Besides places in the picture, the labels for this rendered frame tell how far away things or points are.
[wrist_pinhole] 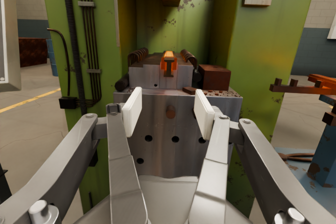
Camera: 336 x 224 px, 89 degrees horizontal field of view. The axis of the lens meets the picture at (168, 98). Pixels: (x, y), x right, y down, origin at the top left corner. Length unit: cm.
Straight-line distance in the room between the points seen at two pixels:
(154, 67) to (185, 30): 51
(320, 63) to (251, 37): 687
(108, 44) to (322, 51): 717
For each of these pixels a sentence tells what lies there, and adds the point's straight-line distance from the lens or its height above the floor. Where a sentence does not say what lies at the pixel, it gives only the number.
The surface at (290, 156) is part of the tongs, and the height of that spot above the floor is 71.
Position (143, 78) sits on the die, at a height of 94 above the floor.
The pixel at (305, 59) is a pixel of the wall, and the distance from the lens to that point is 732.
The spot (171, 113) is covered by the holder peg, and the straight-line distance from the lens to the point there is 47.
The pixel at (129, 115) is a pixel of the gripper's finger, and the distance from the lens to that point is 16.
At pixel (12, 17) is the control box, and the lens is 65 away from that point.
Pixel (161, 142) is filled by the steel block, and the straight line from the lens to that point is 57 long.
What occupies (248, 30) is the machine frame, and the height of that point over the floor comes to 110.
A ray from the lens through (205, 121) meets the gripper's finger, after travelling 16.
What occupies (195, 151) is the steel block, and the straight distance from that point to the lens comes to 59.
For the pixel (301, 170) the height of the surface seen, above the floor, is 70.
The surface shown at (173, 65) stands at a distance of 52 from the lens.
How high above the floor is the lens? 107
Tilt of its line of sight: 20 degrees down
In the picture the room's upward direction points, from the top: 2 degrees clockwise
